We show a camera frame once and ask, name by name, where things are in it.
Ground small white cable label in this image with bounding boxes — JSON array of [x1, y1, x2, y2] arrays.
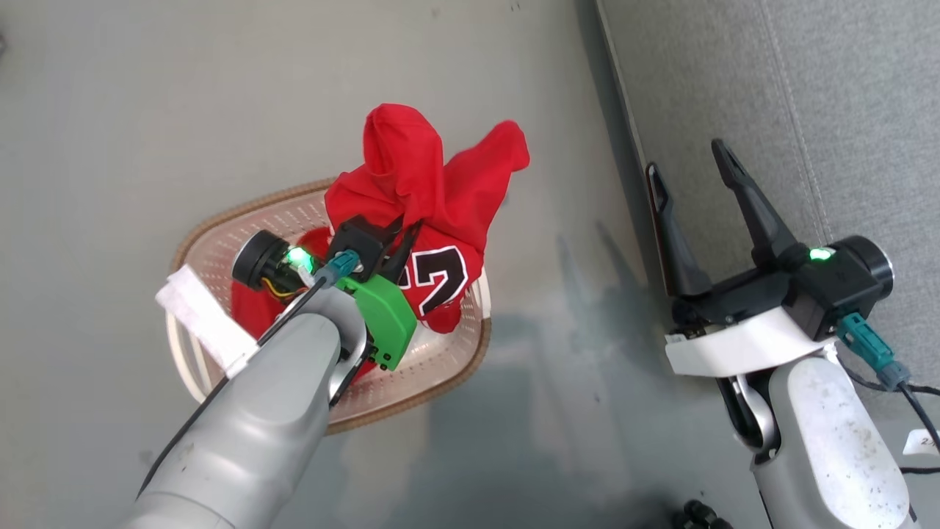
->
[[903, 429, 940, 458]]

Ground grey fabric sofa seat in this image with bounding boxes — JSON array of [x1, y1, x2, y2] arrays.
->
[[593, 0, 940, 442]]

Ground red basketball jersey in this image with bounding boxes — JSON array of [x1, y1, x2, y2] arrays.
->
[[231, 103, 531, 384]]

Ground white tape tag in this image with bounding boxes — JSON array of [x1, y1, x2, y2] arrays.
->
[[154, 264, 260, 380]]

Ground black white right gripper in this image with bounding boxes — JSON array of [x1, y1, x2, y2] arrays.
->
[[646, 138, 895, 378]]

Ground black cable with teal plug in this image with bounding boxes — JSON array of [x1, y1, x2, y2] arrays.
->
[[137, 248, 362, 497], [836, 312, 940, 450]]

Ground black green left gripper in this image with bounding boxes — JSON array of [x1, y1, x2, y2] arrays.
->
[[232, 215, 424, 371]]

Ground white perforated laundry basket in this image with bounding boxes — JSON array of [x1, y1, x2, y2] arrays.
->
[[165, 178, 493, 436]]

